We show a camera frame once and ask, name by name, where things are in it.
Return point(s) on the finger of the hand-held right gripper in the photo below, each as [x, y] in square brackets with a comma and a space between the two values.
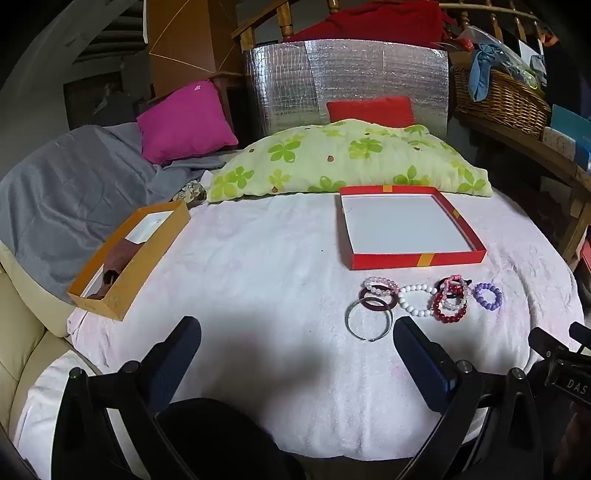
[581, 333]
[540, 342]

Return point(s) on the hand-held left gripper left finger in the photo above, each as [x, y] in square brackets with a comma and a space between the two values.
[178, 360]

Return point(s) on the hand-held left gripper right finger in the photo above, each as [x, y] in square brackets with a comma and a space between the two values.
[422, 364]

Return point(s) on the red shallow cardboard box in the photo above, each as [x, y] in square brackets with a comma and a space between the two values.
[406, 221]

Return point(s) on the dark maroon bangle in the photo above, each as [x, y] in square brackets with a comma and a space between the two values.
[369, 301]

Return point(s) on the silver open bangle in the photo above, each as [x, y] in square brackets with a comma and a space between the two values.
[350, 321]

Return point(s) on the orange shallow cardboard box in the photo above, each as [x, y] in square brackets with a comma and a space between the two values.
[124, 286]

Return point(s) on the brown leather piece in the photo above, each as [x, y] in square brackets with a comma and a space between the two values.
[120, 258]

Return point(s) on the cream leather sofa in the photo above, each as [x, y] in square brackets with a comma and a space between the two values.
[23, 350]

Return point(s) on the patterned floral cloth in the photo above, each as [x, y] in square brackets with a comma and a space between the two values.
[191, 191]

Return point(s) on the white speckled box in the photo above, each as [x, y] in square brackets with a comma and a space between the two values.
[556, 141]

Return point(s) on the grey blanket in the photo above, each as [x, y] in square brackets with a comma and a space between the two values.
[69, 198]

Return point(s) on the wooden shelf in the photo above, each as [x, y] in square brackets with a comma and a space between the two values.
[521, 143]

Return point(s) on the blue box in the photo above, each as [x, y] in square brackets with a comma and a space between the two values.
[572, 124]

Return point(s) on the green floral pillow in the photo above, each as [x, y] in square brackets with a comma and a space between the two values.
[332, 157]

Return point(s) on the magenta pillow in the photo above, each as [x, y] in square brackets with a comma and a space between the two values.
[184, 122]

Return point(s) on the wicker basket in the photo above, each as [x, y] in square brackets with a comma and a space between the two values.
[503, 99]

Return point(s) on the small red cushion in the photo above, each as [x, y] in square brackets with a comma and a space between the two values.
[369, 110]

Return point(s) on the blue cloth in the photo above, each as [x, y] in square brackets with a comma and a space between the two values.
[482, 69]

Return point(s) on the silver foil insulation panel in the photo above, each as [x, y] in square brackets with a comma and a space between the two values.
[351, 69]

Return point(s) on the brown wooden cabinet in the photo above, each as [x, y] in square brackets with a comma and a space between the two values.
[189, 41]

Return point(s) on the wooden railing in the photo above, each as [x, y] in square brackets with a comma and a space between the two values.
[489, 14]

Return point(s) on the red cloth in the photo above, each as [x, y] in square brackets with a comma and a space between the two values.
[369, 23]

